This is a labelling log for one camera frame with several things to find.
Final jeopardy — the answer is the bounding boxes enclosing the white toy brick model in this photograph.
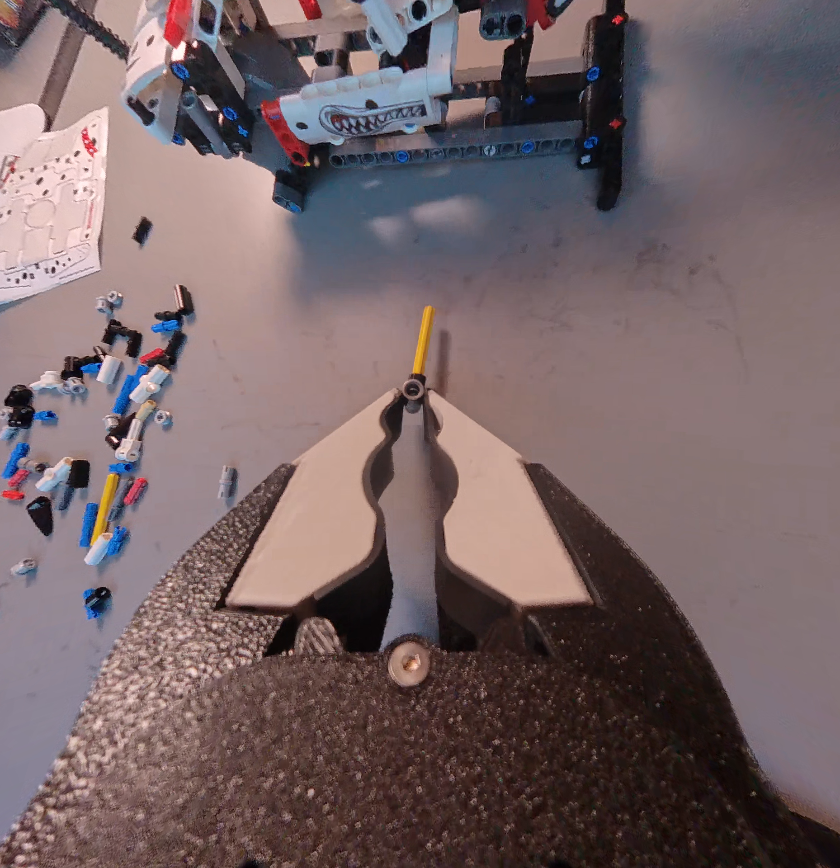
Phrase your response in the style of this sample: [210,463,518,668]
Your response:
[43,0,628,214]

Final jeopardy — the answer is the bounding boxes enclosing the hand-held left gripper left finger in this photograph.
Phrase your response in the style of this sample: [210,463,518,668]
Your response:
[225,388,402,614]

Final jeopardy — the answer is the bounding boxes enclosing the pile of small brick pieces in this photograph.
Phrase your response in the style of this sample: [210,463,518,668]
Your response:
[0,283,241,621]

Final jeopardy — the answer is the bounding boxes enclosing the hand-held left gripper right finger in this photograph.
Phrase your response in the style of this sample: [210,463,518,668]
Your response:
[425,388,594,614]

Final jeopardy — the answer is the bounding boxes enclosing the white sticker sheet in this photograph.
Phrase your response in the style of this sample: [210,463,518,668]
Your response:
[0,105,110,306]

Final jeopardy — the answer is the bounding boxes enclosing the yellow axle with grey connector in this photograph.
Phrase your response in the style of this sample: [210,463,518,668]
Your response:
[401,304,437,416]

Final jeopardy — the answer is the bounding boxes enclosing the toy set box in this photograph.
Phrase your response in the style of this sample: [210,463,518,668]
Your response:
[0,0,48,48]

